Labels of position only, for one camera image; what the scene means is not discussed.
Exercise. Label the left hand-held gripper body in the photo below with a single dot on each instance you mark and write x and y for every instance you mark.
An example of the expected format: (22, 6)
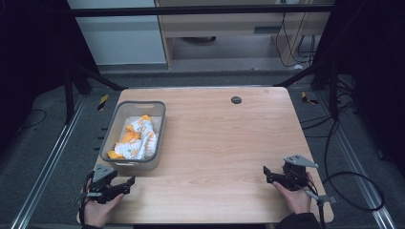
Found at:
(102, 174)

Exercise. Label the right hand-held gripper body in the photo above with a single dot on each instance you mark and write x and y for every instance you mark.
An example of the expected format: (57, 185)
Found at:
(296, 173)

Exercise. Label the person's right hand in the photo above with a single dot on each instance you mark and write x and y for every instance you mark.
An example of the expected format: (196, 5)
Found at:
(296, 200)

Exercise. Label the person's left hand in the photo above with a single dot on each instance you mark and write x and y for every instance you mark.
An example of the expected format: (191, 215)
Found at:
(98, 211)

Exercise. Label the white and orange cloth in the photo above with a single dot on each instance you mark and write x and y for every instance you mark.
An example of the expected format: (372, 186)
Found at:
(138, 143)

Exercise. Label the grey plastic basket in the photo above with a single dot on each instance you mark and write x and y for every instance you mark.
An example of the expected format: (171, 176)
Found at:
(117, 127)

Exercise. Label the yellow and black tape strip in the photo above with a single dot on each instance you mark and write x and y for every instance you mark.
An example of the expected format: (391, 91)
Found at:
(306, 98)
(102, 102)

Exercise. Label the dark round table grommet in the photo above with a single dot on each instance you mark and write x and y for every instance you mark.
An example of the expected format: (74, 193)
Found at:
(236, 100)

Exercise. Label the black metal stand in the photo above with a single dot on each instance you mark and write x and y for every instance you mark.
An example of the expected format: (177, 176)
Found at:
(68, 95)
(332, 92)

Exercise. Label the black curtain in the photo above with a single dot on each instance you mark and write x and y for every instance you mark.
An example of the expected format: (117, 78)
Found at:
(372, 63)
(31, 57)

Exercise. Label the white cabinet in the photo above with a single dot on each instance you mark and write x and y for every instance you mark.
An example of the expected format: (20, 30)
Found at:
(121, 41)

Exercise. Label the light wooden desk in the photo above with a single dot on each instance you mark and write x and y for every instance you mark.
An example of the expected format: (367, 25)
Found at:
(223, 24)

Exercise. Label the grey metal bracket on rod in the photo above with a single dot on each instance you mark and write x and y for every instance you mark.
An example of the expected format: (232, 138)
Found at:
(322, 199)

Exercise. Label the aluminium floor rail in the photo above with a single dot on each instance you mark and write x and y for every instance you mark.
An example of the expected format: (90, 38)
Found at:
(47, 162)
(359, 171)

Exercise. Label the black horizontal frame bar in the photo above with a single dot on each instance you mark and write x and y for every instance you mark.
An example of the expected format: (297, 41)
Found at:
(191, 10)

